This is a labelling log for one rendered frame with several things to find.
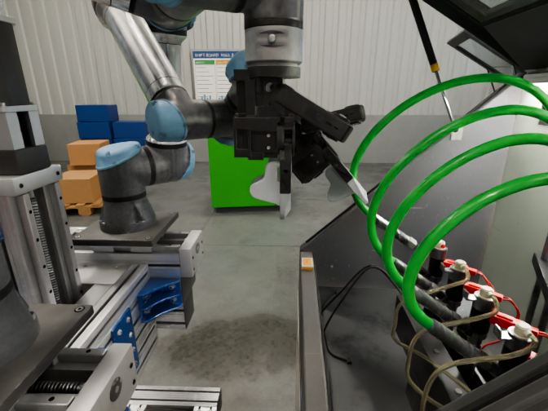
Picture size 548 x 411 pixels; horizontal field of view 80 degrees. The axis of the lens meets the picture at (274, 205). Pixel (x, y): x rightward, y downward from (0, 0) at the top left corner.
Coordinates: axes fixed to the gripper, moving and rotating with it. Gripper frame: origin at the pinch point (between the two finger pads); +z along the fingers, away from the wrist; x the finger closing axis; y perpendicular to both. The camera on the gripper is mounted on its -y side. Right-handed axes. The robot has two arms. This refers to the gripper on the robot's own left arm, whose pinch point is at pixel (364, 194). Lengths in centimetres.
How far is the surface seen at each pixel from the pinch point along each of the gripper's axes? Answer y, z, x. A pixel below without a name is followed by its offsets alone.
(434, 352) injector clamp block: 8.0, 28.0, 3.7
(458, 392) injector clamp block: 7.6, 30.5, 11.4
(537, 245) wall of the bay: -21.4, 34.7, -24.9
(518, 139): -18.6, 5.2, 15.3
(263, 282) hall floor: 108, 15, -177
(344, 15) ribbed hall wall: -165, -256, -604
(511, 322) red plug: -4.4, 25.7, 11.3
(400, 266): 2.9, 12.7, 4.9
